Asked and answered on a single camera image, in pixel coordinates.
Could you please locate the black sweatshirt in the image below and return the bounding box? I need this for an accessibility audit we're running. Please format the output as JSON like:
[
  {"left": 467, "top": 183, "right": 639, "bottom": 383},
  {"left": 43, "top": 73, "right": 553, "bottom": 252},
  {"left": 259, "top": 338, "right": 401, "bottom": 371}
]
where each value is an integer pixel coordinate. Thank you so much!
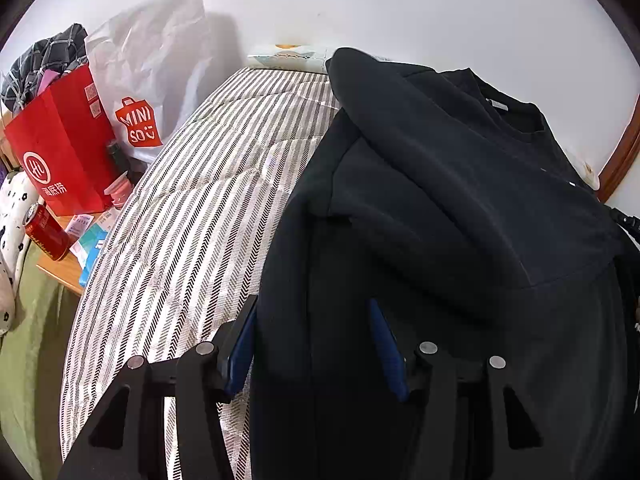
[{"left": 248, "top": 47, "right": 633, "bottom": 480}]

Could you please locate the blue box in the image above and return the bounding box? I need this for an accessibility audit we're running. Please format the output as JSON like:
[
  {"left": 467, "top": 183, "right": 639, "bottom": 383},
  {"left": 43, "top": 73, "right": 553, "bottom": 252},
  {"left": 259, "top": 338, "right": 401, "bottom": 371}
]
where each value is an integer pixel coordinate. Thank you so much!
[{"left": 77, "top": 227, "right": 108, "bottom": 288}]

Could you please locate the white medicine box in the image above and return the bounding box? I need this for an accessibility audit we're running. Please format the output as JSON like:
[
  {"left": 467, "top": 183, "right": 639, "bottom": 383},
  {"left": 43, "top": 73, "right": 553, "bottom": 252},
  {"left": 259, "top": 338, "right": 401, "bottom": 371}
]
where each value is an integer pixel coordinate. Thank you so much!
[{"left": 65, "top": 212, "right": 96, "bottom": 241}]

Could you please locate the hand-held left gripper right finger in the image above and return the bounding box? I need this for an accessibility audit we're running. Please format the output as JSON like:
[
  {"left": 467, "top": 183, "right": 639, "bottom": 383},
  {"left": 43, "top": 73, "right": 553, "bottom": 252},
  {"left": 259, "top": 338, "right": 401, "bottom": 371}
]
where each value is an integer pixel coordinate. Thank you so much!
[{"left": 367, "top": 299, "right": 601, "bottom": 480}]

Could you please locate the wooden nightstand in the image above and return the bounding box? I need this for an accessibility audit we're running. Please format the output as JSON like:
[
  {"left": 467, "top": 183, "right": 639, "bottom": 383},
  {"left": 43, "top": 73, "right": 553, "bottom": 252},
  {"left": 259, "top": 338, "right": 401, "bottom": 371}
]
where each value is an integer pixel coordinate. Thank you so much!
[{"left": 0, "top": 110, "right": 123, "bottom": 295}]

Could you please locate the red paper bag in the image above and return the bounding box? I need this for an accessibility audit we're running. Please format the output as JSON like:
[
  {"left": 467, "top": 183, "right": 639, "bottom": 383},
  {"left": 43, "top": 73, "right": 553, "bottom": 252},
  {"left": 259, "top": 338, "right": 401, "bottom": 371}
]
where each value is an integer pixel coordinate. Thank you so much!
[{"left": 4, "top": 62, "right": 123, "bottom": 216}]

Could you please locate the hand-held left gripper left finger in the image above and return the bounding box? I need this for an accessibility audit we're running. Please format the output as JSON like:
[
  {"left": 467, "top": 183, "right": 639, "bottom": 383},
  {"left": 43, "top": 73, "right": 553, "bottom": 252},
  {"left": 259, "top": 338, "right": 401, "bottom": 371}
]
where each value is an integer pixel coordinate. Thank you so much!
[{"left": 57, "top": 295, "right": 259, "bottom": 480}]

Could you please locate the green bed sheet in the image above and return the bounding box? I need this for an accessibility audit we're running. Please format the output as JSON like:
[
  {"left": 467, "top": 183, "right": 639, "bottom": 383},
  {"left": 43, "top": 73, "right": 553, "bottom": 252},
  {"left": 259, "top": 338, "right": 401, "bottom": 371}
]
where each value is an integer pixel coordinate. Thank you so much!
[{"left": 0, "top": 245, "right": 83, "bottom": 480}]

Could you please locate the dark bottle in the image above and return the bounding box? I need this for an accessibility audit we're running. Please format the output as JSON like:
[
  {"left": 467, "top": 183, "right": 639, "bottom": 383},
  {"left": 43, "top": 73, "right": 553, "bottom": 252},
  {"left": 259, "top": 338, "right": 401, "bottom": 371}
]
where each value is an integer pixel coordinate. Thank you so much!
[{"left": 106, "top": 141, "right": 132, "bottom": 176}]

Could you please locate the dark plaid cloth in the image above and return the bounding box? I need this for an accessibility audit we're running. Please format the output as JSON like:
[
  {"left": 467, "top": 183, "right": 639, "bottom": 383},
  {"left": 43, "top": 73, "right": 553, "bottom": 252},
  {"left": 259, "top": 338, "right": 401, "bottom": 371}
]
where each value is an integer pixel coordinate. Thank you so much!
[{"left": 0, "top": 23, "right": 90, "bottom": 113}]

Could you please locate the striped bed quilt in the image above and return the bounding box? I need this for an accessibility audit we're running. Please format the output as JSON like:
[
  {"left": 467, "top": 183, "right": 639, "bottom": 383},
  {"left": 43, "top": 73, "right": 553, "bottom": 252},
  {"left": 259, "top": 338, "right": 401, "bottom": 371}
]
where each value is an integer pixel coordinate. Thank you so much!
[{"left": 60, "top": 66, "right": 346, "bottom": 480}]

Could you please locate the pink jar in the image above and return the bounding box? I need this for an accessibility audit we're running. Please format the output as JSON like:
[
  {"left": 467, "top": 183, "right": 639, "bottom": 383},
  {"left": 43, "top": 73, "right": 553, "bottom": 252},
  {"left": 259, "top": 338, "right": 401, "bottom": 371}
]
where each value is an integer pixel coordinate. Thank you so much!
[{"left": 104, "top": 171, "right": 132, "bottom": 209}]

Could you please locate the white plastic shopping bag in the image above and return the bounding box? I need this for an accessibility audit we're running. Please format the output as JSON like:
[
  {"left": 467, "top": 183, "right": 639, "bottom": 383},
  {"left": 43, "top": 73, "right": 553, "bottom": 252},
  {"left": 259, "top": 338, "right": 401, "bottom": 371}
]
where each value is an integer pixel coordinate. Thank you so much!
[{"left": 84, "top": 0, "right": 208, "bottom": 163}]

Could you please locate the red drink can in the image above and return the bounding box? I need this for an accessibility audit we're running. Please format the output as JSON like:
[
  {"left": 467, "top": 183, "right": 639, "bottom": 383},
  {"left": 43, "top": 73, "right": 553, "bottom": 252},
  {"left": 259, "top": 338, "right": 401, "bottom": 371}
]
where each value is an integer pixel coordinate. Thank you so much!
[{"left": 24, "top": 203, "right": 71, "bottom": 262}]

